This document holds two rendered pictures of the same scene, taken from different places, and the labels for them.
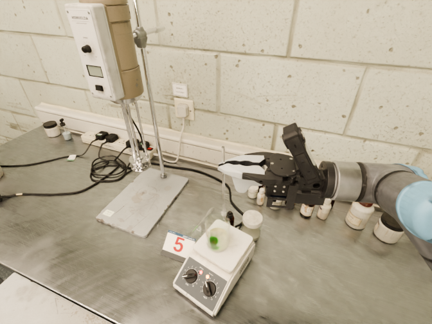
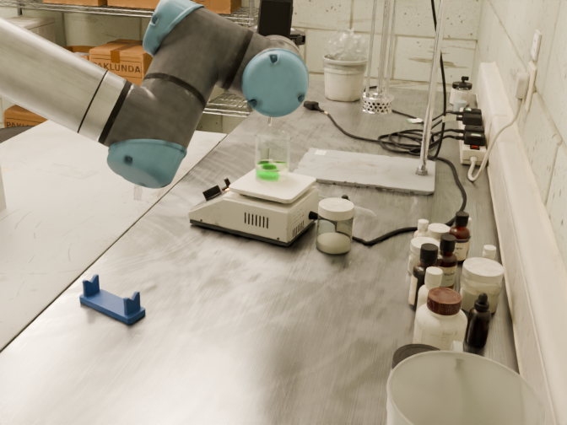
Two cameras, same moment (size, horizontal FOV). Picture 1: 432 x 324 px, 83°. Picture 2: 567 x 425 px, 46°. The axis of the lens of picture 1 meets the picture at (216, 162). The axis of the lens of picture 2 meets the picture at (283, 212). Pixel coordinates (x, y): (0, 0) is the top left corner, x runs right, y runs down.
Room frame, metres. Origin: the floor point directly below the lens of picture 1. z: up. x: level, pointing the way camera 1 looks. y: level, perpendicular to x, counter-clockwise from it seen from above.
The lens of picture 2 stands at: (0.22, -1.10, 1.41)
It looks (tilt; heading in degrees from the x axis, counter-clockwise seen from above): 24 degrees down; 80
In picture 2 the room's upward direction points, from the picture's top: 2 degrees clockwise
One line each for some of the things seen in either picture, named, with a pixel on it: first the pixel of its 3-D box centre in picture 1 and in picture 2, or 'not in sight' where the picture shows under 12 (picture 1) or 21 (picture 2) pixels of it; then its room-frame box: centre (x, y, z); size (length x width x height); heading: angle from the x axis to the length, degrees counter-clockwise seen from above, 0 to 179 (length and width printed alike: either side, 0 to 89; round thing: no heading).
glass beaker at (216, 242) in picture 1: (218, 232); (273, 158); (0.39, -0.01, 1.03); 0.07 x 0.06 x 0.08; 150
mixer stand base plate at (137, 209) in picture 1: (146, 197); (366, 169); (0.64, 0.25, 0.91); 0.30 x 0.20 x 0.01; 158
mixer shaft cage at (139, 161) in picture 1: (134, 133); (381, 51); (0.65, 0.25, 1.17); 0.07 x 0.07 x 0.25
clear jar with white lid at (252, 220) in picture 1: (251, 225); (334, 226); (0.48, -0.11, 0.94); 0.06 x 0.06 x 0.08
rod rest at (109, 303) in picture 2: not in sight; (111, 297); (0.13, -0.27, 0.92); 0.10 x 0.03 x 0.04; 137
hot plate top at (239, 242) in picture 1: (223, 243); (272, 184); (0.39, -0.02, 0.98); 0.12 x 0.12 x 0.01; 56
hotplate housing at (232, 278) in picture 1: (217, 260); (259, 204); (0.37, -0.01, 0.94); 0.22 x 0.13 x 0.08; 146
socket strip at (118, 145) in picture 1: (117, 144); (471, 132); (0.98, 0.46, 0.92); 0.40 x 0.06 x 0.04; 68
